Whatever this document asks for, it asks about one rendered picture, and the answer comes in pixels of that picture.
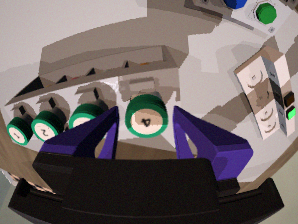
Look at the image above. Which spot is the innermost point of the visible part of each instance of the grey flat mat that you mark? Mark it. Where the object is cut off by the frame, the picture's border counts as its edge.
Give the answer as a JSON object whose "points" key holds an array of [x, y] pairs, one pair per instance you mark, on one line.
{"points": [[40, 36]]}

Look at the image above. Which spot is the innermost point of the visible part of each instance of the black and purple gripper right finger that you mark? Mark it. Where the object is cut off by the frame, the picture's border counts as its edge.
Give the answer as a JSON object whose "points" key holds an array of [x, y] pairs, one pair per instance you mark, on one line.
{"points": [[227, 152]]}

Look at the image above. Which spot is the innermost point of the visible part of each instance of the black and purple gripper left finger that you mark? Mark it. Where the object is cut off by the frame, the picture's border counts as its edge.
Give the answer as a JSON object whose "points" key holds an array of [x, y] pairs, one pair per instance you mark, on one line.
{"points": [[82, 139]]}

